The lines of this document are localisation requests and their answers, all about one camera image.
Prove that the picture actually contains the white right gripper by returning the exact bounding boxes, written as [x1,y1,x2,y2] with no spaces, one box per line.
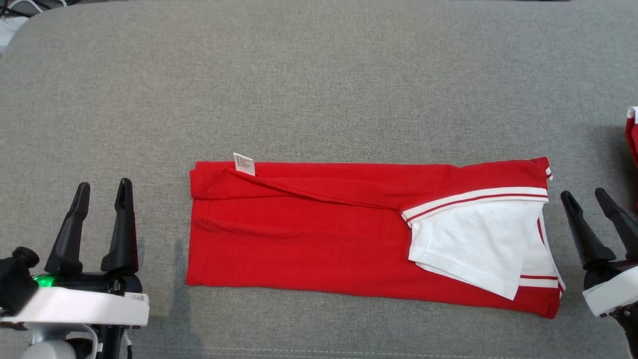
[560,187,638,318]

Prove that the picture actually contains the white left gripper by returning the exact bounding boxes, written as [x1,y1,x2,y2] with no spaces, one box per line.
[0,178,150,327]

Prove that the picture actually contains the red shorts with white stripe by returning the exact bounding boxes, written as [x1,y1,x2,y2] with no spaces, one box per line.
[625,106,638,168]

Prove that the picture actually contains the red and white t-shirt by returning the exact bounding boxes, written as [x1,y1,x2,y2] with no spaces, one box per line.
[186,153,566,320]

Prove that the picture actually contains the small white power strip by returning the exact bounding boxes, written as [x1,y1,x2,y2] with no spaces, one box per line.
[0,16,30,49]

